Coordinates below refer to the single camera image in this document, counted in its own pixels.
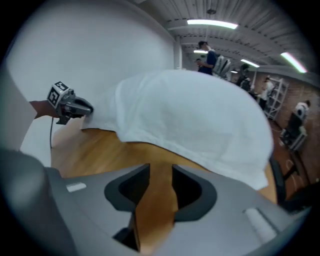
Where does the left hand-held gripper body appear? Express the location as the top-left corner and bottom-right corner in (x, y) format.
(46, 81), (84, 126)

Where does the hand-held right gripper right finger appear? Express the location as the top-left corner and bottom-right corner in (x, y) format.
(154, 163), (311, 256)

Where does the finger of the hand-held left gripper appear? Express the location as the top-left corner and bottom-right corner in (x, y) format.
(73, 96), (95, 116)

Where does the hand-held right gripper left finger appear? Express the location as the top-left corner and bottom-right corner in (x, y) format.
(44, 163), (151, 256)

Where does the white pillowcase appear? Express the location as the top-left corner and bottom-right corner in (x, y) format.
(81, 69), (275, 191)

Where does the person's left forearm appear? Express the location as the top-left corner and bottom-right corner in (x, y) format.
(29, 99), (61, 120)

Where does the black office chair with headrest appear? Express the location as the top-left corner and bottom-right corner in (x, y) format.
(268, 157), (313, 213)

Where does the white cart with dark box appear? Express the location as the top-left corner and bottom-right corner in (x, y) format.
(279, 126), (308, 152)

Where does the white shelf rack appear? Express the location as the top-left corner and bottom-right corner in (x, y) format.
(264, 77), (290, 121)

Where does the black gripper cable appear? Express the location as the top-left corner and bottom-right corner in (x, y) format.
(49, 116), (55, 148)

